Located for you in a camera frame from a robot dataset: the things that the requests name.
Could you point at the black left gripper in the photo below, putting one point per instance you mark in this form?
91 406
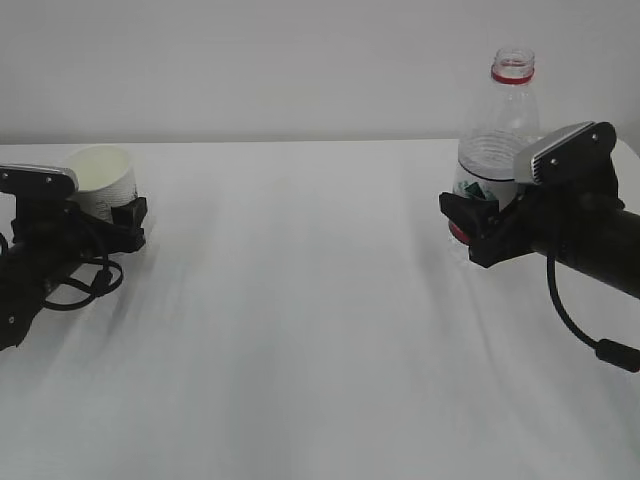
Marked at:
57 234

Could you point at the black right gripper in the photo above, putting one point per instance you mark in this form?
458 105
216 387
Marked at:
549 218

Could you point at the white paper cup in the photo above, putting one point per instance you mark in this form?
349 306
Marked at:
106 179

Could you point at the clear red-label water bottle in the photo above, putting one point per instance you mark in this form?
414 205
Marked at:
502 120

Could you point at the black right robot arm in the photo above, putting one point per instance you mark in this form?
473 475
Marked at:
610 254

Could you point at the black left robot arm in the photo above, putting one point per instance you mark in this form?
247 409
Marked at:
25 293

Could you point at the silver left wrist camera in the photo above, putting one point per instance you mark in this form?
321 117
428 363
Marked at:
38 182

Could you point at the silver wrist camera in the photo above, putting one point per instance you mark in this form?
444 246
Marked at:
38 182
566 154

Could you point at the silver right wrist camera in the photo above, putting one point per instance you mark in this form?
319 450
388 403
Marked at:
566 154

